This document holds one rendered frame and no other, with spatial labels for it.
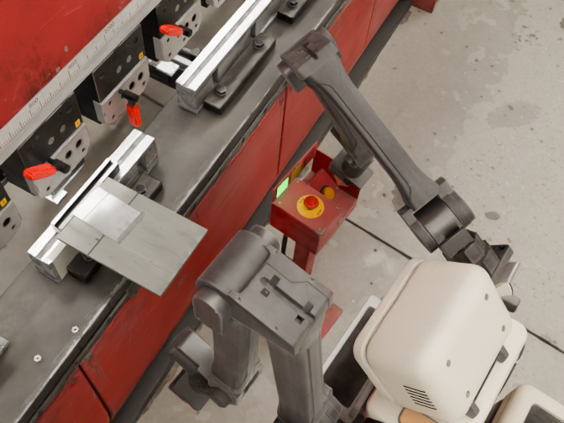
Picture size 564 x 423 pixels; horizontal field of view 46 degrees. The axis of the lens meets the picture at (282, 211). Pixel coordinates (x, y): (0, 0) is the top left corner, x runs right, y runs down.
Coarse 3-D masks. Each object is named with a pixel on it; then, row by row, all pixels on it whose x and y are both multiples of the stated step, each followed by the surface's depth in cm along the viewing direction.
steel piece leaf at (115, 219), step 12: (108, 204) 143; (120, 204) 144; (96, 216) 142; (108, 216) 142; (120, 216) 142; (132, 216) 142; (96, 228) 140; (108, 228) 140; (120, 228) 141; (132, 228) 141; (120, 240) 138
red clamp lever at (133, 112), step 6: (120, 90) 129; (126, 90) 128; (126, 96) 128; (132, 96) 128; (132, 102) 129; (132, 108) 131; (138, 108) 132; (132, 114) 132; (138, 114) 133; (132, 120) 134; (138, 120) 134; (138, 126) 135
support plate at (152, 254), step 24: (120, 192) 145; (144, 216) 143; (168, 216) 143; (72, 240) 139; (96, 240) 139; (144, 240) 140; (168, 240) 140; (192, 240) 140; (120, 264) 136; (144, 264) 137; (168, 264) 137; (144, 288) 135
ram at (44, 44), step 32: (0, 0) 90; (32, 0) 96; (64, 0) 102; (96, 0) 110; (128, 0) 118; (160, 0) 128; (0, 32) 93; (32, 32) 99; (64, 32) 106; (96, 32) 114; (128, 32) 123; (0, 64) 96; (32, 64) 102; (64, 64) 110; (96, 64) 118; (0, 96) 99; (32, 96) 106; (64, 96) 114; (0, 128) 103; (32, 128) 110; (0, 160) 106
